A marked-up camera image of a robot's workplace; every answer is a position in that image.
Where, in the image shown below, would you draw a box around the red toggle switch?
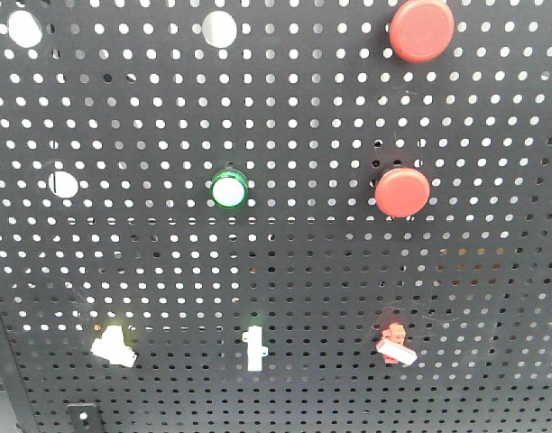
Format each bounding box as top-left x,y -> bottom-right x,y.
376,323 -> 418,366

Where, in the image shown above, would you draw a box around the green illuminated push button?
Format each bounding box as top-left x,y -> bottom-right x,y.
210,169 -> 248,208

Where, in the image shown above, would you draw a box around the black perforated pegboard panel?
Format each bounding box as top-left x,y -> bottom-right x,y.
0,1 -> 552,432

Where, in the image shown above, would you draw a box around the lower red push button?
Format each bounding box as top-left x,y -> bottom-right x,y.
374,167 -> 430,217

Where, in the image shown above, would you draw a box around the red push button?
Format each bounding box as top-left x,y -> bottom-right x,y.
389,0 -> 455,63
374,167 -> 430,217

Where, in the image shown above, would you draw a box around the upper red push button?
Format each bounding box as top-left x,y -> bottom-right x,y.
389,0 -> 455,63

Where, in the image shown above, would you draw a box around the yellow lit toggle switch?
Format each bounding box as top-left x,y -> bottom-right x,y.
90,326 -> 137,368

